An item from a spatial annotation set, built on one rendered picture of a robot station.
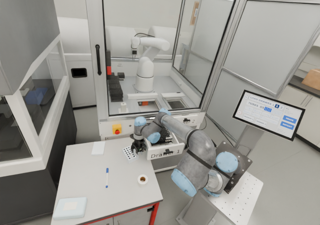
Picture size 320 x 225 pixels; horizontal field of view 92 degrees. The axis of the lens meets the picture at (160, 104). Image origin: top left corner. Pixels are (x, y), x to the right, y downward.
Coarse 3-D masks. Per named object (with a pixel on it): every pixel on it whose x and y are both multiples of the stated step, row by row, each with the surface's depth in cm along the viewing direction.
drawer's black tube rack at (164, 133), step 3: (147, 123) 137; (162, 129) 134; (165, 129) 134; (159, 132) 130; (162, 132) 130; (165, 132) 131; (162, 135) 127; (165, 135) 128; (168, 135) 132; (159, 141) 125; (162, 141) 126; (168, 141) 127; (171, 141) 127; (153, 144) 122
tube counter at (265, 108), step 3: (261, 105) 147; (261, 108) 147; (264, 108) 146; (267, 108) 145; (270, 108) 144; (267, 111) 145; (270, 111) 144; (273, 111) 143; (276, 111) 143; (279, 111) 142; (276, 114) 142; (279, 114) 141
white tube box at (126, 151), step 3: (126, 147) 125; (129, 147) 126; (123, 150) 122; (126, 150) 122; (129, 150) 123; (123, 153) 123; (126, 153) 120; (129, 153) 121; (132, 153) 120; (126, 156) 118; (129, 156) 119; (135, 156) 119; (138, 156) 120; (126, 159) 119; (129, 159) 116; (132, 159) 117; (135, 159) 119; (129, 162) 117
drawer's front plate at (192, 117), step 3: (195, 114) 154; (174, 117) 145; (177, 117) 146; (180, 117) 147; (183, 117) 148; (186, 117) 150; (189, 117) 151; (192, 117) 153; (195, 117) 154; (180, 120) 149; (192, 120) 155; (195, 120) 156; (186, 123) 155; (189, 123) 156; (192, 123) 158; (195, 123) 159
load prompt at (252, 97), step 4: (252, 96) 151; (256, 96) 150; (252, 100) 151; (256, 100) 150; (260, 100) 148; (264, 100) 147; (264, 104) 147; (268, 104) 146; (272, 104) 145; (276, 104) 144; (280, 104) 143; (276, 108) 143; (280, 108) 142
